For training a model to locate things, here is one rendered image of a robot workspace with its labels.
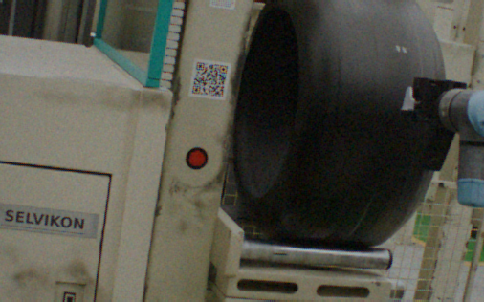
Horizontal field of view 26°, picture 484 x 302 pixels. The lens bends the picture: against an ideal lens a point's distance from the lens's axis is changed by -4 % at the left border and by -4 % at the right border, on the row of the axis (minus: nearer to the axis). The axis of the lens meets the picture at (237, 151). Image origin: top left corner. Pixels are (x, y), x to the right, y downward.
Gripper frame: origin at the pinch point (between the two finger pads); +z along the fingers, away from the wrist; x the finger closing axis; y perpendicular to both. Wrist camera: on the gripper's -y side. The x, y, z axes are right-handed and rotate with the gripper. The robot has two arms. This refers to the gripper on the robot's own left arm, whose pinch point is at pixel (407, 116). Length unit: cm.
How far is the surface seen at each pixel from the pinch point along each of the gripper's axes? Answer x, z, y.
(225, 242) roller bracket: 27.1, 17.2, -29.3
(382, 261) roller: -7.6, 18.1, -30.6
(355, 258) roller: -1.4, 18.1, -30.4
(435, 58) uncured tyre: -7.6, 5.9, 12.2
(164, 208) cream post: 38, 25, -25
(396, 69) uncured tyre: 1.8, 3.5, 8.7
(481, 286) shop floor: -213, 324, -84
